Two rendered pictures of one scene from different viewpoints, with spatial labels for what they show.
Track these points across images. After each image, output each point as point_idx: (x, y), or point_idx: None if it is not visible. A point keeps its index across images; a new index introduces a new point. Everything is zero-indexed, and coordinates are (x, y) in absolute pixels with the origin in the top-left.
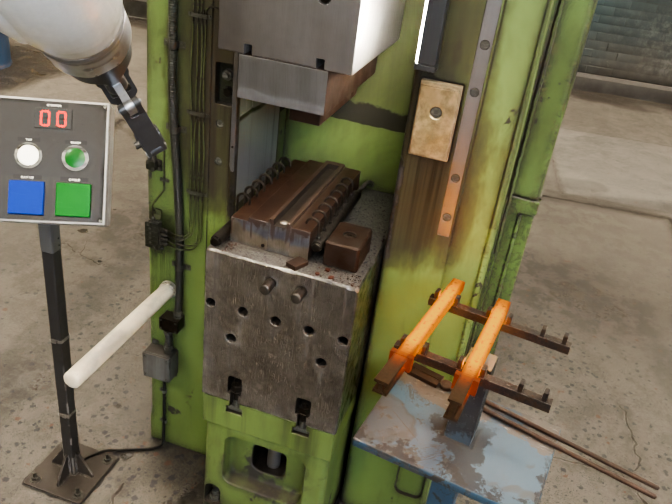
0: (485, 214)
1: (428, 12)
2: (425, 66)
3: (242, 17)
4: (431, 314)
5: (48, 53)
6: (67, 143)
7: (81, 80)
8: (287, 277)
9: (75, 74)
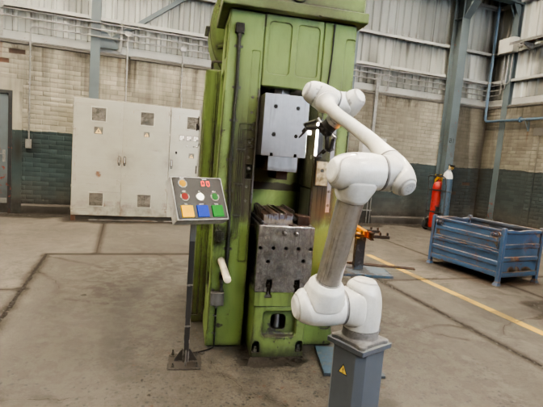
0: None
1: (318, 140)
2: (318, 156)
3: (269, 144)
4: None
5: None
6: (211, 191)
7: (330, 131)
8: (290, 229)
9: (337, 127)
